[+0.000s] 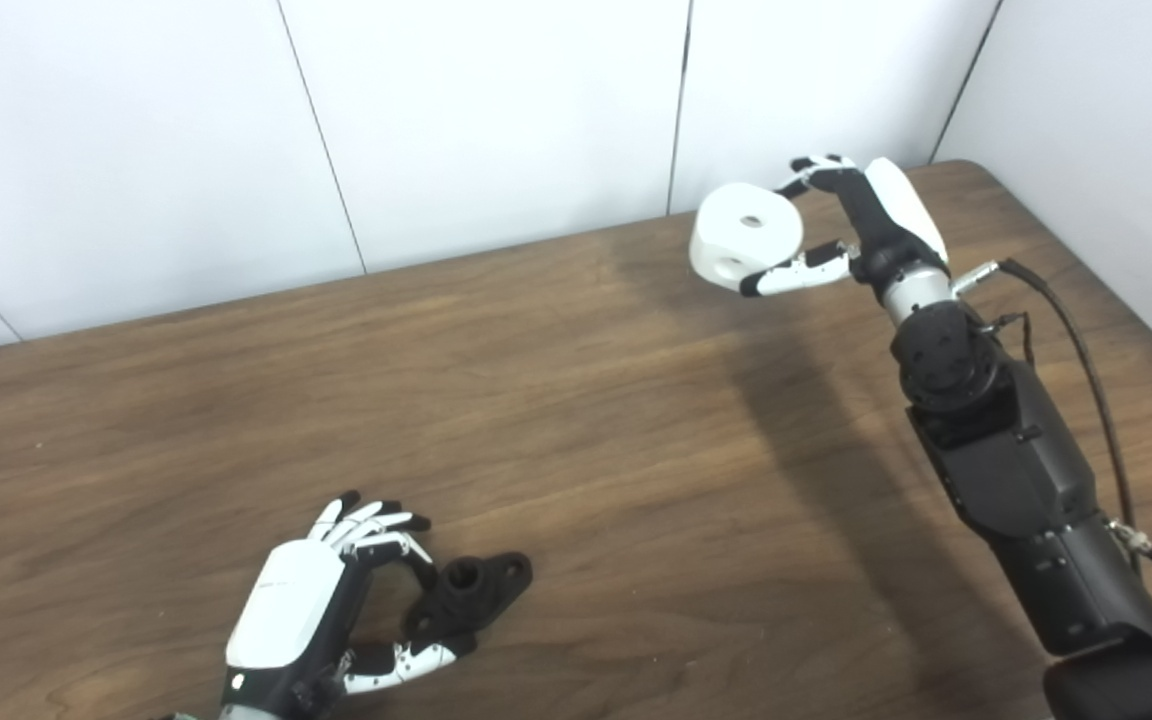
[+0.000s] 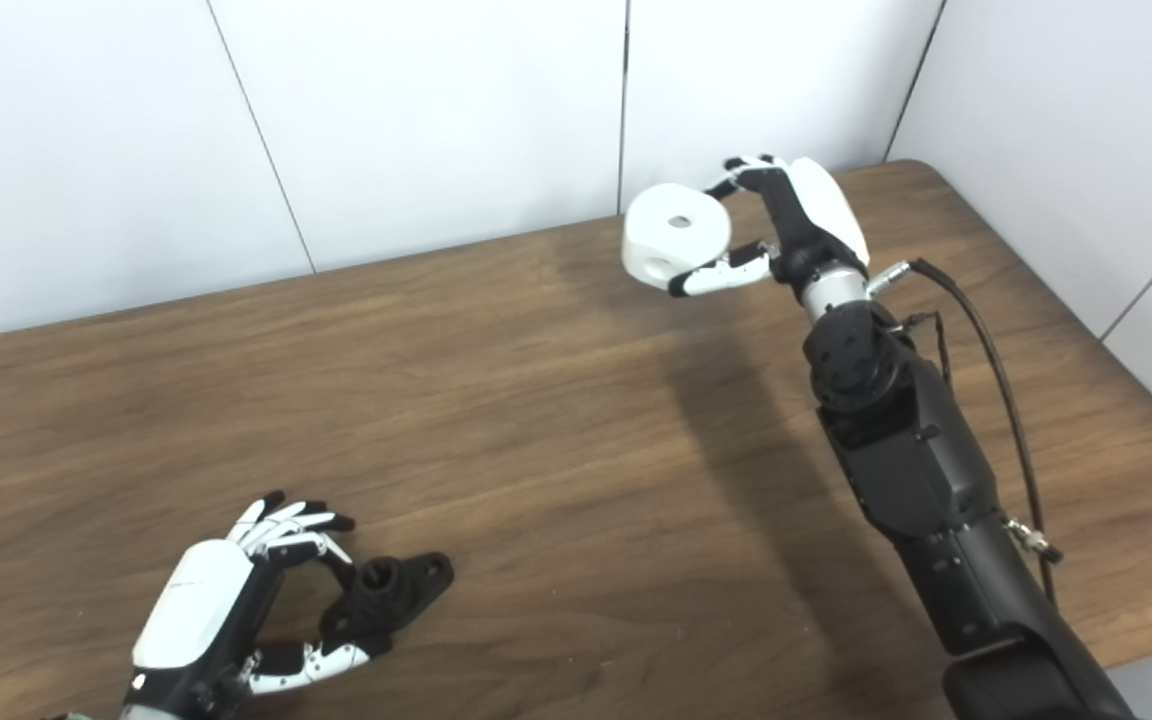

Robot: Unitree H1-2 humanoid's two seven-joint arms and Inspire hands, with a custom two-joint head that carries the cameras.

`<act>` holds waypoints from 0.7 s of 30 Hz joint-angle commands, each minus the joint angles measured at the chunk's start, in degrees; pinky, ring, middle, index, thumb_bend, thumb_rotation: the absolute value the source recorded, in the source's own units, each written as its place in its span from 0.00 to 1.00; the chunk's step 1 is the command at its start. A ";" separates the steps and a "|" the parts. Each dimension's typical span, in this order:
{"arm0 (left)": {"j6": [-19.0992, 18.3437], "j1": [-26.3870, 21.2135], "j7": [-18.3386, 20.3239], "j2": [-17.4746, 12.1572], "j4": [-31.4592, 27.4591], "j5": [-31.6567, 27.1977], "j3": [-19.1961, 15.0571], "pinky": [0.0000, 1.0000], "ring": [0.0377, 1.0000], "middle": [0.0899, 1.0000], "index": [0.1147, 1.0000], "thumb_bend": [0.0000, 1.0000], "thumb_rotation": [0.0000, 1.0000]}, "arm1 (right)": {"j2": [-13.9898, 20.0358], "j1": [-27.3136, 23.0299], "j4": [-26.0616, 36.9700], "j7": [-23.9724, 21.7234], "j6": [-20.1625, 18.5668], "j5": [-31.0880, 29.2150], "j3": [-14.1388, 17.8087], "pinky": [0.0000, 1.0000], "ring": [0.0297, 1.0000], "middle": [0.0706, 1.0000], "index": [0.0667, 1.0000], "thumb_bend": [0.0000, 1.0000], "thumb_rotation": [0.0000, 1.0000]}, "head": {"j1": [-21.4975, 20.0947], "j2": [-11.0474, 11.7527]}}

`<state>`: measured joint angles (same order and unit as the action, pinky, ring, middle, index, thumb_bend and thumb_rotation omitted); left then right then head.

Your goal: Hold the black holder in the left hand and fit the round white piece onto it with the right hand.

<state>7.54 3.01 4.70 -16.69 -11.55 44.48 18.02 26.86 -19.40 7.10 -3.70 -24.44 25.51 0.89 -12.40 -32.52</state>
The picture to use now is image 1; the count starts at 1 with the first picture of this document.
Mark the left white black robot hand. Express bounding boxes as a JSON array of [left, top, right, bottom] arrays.
[[219, 490, 477, 720]]

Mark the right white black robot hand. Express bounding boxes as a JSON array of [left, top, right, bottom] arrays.
[[739, 154, 951, 301]]

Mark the round white plastic piece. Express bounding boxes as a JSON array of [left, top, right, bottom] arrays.
[[688, 182, 805, 294]]

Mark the black plastic holder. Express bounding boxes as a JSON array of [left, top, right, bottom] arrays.
[[403, 551, 534, 641]]

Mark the thin black wire loop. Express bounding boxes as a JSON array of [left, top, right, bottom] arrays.
[[986, 312, 1037, 371]]

